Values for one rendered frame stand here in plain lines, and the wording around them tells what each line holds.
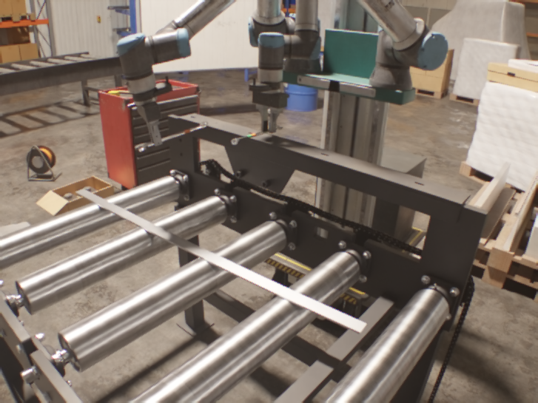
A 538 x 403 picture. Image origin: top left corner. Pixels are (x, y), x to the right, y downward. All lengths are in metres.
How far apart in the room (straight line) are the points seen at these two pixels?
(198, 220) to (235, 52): 4.78
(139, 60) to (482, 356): 2.17
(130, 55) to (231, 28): 4.84
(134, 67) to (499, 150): 3.92
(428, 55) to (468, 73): 7.78
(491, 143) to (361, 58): 2.87
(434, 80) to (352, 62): 7.46
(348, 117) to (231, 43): 4.09
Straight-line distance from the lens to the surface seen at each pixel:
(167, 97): 3.55
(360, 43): 2.04
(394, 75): 1.81
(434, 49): 1.66
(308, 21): 1.63
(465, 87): 9.44
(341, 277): 1.24
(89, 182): 3.81
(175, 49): 1.31
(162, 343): 2.31
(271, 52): 1.48
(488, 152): 4.71
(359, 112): 2.17
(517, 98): 4.47
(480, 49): 9.33
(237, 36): 6.14
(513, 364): 2.53
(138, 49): 1.31
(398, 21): 1.59
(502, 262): 2.96
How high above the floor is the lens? 1.62
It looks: 27 degrees down
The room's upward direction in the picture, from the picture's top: 3 degrees clockwise
